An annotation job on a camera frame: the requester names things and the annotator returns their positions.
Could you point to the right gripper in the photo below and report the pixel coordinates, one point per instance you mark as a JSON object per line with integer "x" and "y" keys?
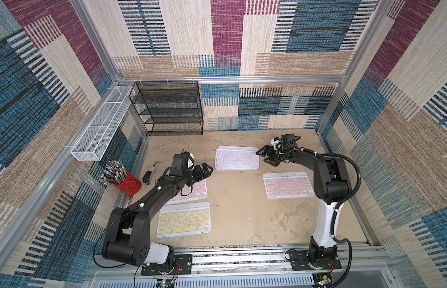
{"x": 272, "y": 154}

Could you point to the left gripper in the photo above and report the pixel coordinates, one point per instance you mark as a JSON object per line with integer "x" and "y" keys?
{"x": 200, "y": 176}

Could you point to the white keyboard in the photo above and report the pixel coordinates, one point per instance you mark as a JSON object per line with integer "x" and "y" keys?
{"x": 236, "y": 158}

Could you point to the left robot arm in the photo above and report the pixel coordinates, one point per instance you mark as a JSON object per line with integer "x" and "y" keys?
{"x": 127, "y": 239}

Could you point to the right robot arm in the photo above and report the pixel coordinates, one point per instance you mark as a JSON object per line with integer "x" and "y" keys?
{"x": 336, "y": 178}

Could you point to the left pink keyboard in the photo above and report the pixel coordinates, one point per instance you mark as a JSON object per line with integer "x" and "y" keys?
{"x": 189, "y": 194}

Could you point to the pink keyboard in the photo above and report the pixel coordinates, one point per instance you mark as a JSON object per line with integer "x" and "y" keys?
{"x": 189, "y": 194}
{"x": 288, "y": 185}

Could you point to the right pink keyboard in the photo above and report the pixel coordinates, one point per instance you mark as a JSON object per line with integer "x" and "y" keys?
{"x": 288, "y": 185}

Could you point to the yellow keyboard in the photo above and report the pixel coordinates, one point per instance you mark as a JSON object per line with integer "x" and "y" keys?
{"x": 184, "y": 220}

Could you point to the black white stapler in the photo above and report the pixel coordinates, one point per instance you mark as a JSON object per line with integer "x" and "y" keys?
{"x": 150, "y": 175}

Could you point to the red pen cup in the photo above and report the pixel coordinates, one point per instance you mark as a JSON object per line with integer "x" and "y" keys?
{"x": 130, "y": 186}

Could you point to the bundle of pens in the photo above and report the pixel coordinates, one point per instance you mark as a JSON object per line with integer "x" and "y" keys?
{"x": 114, "y": 173}

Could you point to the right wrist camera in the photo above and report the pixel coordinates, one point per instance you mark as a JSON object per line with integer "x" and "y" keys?
{"x": 285, "y": 142}

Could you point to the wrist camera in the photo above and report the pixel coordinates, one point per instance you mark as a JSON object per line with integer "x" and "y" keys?
{"x": 183, "y": 161}
{"x": 285, "y": 142}

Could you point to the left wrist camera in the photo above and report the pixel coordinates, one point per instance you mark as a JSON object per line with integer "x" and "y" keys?
{"x": 183, "y": 161}

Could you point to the black wire shelf rack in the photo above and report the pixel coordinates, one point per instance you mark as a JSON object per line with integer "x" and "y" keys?
{"x": 169, "y": 107}

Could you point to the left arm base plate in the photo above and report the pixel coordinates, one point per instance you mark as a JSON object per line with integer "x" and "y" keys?
{"x": 181, "y": 265}

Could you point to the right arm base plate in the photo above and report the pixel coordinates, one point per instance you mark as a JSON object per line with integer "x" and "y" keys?
{"x": 303, "y": 260}

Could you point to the white mesh wall basket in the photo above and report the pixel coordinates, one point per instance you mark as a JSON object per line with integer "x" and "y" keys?
{"x": 93, "y": 143}

